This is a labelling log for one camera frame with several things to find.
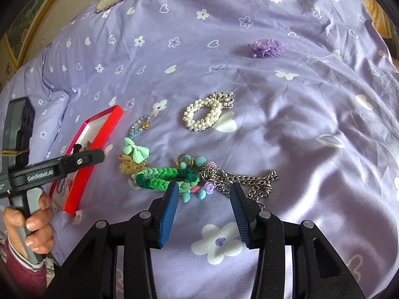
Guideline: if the maroon sleeve forearm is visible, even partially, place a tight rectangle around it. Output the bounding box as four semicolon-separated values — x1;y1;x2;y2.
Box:
4;240;47;298

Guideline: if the red shallow jewelry box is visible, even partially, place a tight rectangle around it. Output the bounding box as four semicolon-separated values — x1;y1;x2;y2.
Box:
49;105;123;215

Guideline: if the left hand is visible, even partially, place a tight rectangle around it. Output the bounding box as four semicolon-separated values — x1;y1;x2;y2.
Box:
3;193;55;258

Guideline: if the mint green bow charm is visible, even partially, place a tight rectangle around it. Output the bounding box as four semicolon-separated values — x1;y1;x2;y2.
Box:
118;138;149;175

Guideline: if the lavender floral bed quilt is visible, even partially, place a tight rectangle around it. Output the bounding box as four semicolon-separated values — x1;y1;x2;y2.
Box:
1;0;398;298

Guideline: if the purple fabric flower hairpiece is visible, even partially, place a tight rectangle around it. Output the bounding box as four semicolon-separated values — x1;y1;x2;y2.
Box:
249;39;285;58

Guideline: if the blue beaded key chain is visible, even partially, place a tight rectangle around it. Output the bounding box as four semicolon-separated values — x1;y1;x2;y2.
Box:
128;113;154;140

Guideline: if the green braided bracelet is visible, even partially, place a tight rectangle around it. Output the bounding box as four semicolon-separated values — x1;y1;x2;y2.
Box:
128;152;216;204

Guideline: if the silver chain necklace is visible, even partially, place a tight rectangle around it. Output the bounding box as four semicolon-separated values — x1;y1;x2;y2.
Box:
199;164;280;211

